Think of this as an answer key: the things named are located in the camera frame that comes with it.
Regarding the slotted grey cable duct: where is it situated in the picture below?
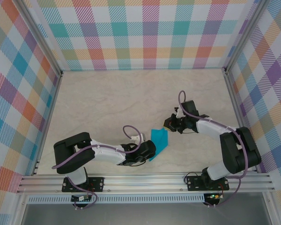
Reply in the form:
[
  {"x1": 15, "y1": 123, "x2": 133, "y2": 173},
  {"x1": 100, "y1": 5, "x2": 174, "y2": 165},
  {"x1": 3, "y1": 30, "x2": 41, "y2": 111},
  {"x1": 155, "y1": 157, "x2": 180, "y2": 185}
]
[{"x1": 27, "y1": 195, "x2": 206, "y2": 204}]

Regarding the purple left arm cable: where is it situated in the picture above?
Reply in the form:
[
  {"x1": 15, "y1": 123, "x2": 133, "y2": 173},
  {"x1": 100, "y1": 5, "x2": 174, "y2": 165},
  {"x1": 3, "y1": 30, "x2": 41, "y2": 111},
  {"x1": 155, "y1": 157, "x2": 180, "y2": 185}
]
[{"x1": 51, "y1": 125, "x2": 141, "y2": 210}]

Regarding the blue paper sheet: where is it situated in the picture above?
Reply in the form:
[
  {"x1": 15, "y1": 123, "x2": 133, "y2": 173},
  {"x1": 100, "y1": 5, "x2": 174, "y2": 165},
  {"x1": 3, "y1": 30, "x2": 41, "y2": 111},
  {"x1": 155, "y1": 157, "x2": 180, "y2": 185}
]
[{"x1": 148, "y1": 127, "x2": 169, "y2": 162}]

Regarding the aluminium frame post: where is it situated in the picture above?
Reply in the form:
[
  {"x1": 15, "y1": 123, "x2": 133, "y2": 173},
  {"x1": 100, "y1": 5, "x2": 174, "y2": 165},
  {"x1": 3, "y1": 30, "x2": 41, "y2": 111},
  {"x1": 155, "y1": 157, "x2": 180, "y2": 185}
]
[
  {"x1": 223, "y1": 0, "x2": 268, "y2": 75},
  {"x1": 14, "y1": 0, "x2": 64, "y2": 77}
]

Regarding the grey metal base panel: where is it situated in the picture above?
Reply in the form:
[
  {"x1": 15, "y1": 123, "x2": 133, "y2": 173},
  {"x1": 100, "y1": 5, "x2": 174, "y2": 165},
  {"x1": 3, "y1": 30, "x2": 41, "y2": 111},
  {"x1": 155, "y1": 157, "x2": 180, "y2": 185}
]
[{"x1": 21, "y1": 193, "x2": 272, "y2": 225}]

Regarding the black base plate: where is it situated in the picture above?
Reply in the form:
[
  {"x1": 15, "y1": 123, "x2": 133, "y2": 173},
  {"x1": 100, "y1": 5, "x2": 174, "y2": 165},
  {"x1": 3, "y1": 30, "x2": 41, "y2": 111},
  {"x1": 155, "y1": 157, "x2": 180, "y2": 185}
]
[
  {"x1": 185, "y1": 174, "x2": 230, "y2": 192},
  {"x1": 62, "y1": 176, "x2": 105, "y2": 193}
]

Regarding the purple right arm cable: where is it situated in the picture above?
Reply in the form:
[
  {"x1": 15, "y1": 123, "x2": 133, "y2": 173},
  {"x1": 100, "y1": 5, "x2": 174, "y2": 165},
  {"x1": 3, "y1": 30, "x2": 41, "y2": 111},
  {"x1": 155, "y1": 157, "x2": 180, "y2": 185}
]
[{"x1": 177, "y1": 90, "x2": 249, "y2": 208}]

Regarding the small black circuit board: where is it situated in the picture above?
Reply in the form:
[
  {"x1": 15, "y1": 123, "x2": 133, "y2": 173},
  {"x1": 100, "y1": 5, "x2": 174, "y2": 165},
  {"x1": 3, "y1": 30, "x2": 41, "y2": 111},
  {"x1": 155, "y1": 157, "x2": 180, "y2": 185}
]
[{"x1": 71, "y1": 195, "x2": 92, "y2": 203}]

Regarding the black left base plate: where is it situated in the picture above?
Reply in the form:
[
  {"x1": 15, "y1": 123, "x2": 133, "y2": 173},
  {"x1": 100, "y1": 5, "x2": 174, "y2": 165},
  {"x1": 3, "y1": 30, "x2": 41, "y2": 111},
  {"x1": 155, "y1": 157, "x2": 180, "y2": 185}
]
[{"x1": 62, "y1": 176, "x2": 105, "y2": 193}]

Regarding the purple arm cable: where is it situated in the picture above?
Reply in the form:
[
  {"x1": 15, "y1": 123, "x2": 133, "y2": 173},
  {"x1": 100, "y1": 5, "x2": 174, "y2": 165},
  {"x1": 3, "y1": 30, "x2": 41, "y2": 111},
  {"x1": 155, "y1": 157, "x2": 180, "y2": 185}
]
[
  {"x1": 51, "y1": 125, "x2": 141, "y2": 210},
  {"x1": 177, "y1": 90, "x2": 249, "y2": 208}
]

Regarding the aluminium side rail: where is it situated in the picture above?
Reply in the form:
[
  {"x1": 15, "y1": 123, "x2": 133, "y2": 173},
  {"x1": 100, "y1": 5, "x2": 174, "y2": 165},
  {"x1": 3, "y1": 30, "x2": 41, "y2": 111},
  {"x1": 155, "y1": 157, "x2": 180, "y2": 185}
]
[
  {"x1": 32, "y1": 70, "x2": 64, "y2": 176},
  {"x1": 223, "y1": 67, "x2": 259, "y2": 173}
]

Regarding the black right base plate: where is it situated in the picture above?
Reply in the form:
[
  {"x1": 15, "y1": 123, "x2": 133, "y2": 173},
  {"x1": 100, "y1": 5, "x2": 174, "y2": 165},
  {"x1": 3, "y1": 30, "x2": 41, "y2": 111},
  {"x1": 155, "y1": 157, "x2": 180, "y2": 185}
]
[{"x1": 185, "y1": 174, "x2": 230, "y2": 192}]

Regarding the aluminium mounting rail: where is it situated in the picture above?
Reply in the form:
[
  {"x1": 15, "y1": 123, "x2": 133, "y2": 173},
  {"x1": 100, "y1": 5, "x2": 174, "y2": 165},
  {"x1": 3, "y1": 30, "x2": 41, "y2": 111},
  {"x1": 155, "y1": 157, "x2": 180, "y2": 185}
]
[{"x1": 16, "y1": 172, "x2": 276, "y2": 194}]

